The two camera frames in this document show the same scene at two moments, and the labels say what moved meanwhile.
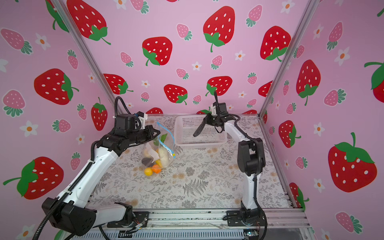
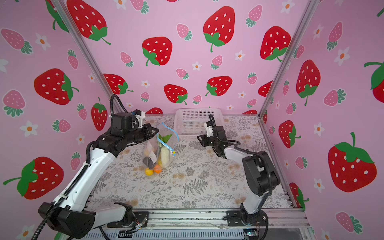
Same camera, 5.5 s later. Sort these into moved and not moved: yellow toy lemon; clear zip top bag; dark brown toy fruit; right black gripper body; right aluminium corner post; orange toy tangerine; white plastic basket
Moved: right black gripper body; clear zip top bag; white plastic basket
Not moved: orange toy tangerine; yellow toy lemon; dark brown toy fruit; right aluminium corner post
